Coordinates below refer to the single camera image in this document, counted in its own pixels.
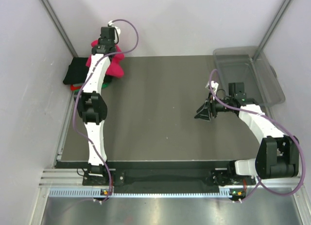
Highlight folded black t shirt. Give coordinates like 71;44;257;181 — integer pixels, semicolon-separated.
63;57;116;85

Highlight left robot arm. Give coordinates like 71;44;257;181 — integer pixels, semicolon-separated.
78;26;117;186

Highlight right corner frame post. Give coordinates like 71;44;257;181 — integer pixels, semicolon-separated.
252;0;293;61

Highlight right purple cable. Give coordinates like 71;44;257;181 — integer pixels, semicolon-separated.
209;69;306;203

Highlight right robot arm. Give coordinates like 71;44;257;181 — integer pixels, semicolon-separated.
195;81;299;184

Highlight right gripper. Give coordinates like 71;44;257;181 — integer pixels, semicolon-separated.
194;92;234;121

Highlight grey cable duct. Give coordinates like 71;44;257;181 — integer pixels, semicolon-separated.
49;188;246;198

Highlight folded red t shirt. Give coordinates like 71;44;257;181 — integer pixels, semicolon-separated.
70;84;82;91

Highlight aluminium frame rail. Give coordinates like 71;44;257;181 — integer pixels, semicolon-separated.
38;168;305;187

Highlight left corner frame post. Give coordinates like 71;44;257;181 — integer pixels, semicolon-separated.
39;0;78;57

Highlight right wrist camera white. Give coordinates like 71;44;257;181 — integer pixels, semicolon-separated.
205;81;219;92

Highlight folded green t shirt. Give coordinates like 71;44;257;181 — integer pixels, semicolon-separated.
72;82;110;93

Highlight clear plastic bin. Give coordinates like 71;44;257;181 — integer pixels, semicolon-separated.
213;46;285;107

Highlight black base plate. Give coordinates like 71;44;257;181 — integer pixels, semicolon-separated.
80;160;255;194

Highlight corner frame post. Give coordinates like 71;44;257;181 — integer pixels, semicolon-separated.
39;0;78;57
252;0;293;61

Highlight pink t shirt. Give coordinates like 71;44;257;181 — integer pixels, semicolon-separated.
86;40;125;78

